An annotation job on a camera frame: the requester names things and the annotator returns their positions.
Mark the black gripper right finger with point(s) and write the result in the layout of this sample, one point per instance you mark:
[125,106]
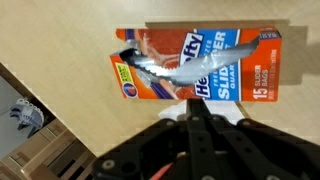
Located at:
[250,150]

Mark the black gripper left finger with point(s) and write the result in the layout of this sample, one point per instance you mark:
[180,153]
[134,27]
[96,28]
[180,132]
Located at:
[141,157]

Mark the clear ziplock bag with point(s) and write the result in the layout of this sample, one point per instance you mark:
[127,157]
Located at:
[193,70]

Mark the orange blue ziplock bag box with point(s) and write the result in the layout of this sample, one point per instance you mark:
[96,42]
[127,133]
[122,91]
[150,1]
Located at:
[252,79]

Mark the light wooden chair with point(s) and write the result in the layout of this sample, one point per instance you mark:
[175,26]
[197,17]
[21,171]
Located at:
[53,153]

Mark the grey slipper on floor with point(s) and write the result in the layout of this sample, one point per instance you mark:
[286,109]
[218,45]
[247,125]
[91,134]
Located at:
[27,113]

